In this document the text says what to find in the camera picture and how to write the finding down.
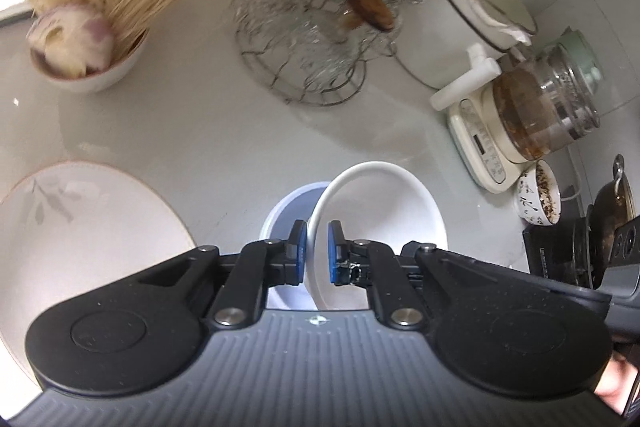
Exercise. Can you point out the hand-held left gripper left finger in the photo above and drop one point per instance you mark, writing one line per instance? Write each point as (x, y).
(298, 257)

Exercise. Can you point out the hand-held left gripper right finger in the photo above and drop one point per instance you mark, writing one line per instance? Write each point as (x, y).
(332, 257)

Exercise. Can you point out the pale bluish plastic bowl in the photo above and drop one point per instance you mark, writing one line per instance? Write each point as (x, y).
(390, 217)
(287, 212)

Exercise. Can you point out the white leaf-print plate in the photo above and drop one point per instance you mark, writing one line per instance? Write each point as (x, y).
(100, 247)

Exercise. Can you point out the person's right hand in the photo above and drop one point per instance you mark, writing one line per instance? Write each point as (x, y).
(620, 382)

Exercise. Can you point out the black stove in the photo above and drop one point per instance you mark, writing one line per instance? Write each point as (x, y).
(550, 252)

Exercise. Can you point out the steel wok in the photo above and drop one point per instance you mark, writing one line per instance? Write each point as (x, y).
(615, 202)

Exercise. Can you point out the floral patterned cup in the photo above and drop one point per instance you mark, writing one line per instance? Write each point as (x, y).
(532, 202)

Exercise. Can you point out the white electric kettle base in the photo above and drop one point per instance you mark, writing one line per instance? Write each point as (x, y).
(475, 142)

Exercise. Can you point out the glass kettle with tea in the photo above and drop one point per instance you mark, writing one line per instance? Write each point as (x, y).
(545, 107)

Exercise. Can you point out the white rice cooker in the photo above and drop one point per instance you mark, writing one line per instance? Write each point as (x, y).
(435, 37)

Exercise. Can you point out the brown round coaster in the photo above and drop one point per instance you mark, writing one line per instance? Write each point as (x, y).
(370, 4)

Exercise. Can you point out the white ceramic bowl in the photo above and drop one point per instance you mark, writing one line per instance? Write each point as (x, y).
(115, 73)

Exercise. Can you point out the white purple onion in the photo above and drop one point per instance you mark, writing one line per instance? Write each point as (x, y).
(70, 42)

